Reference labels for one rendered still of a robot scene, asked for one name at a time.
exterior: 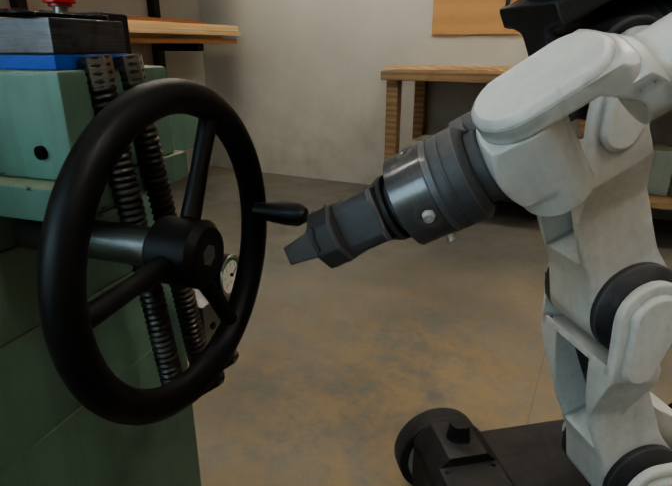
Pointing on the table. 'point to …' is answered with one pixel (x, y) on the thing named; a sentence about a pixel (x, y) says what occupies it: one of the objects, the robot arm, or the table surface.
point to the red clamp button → (58, 0)
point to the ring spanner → (52, 14)
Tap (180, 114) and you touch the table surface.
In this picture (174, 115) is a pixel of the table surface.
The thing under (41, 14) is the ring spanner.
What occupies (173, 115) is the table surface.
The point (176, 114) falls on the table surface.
